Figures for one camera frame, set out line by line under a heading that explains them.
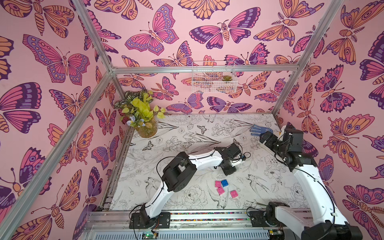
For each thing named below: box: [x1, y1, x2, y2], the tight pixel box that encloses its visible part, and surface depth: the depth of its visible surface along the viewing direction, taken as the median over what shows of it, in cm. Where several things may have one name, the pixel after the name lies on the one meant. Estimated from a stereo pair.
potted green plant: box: [114, 89, 166, 138], surface depth 99 cm
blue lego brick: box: [221, 179, 229, 187], surface depth 87 cm
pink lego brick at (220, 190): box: [217, 186, 225, 196], surface depth 84 cm
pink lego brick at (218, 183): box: [214, 180, 222, 188], surface depth 85 cm
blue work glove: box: [249, 124, 274, 136], surface depth 112 cm
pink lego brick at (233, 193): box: [230, 190, 239, 198], surface depth 83 cm
